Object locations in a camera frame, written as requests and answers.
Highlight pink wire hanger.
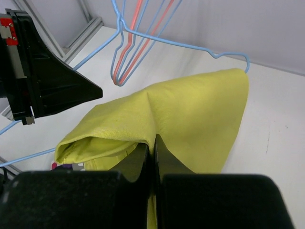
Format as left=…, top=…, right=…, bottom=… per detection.
left=113, top=0, right=143, bottom=85

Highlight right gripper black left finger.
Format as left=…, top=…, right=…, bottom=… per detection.
left=0, top=144, right=149, bottom=229

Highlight purple grey camouflage trousers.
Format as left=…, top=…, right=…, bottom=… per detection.
left=51, top=162, right=85, bottom=171

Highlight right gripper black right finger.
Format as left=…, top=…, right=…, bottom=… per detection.
left=154, top=135, right=294, bottom=229

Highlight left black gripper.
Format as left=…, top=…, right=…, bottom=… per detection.
left=0, top=9, right=103, bottom=125

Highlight olive yellow trousers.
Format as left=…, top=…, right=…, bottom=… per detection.
left=54, top=68, right=250, bottom=229

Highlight left aluminium frame posts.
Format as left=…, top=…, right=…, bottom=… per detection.
left=0, top=0, right=103, bottom=121

